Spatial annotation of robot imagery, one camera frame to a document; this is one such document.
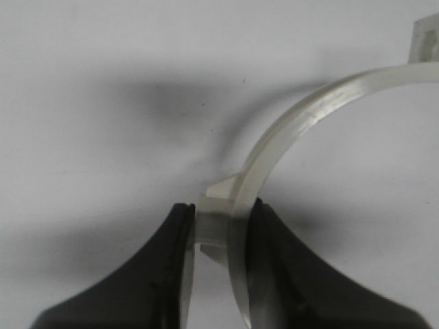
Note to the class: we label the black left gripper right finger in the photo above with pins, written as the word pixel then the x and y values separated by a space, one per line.
pixel 290 286

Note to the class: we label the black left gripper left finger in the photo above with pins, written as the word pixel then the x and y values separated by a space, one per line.
pixel 151 290

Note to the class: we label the white half pipe clamp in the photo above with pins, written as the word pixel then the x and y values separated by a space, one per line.
pixel 224 207

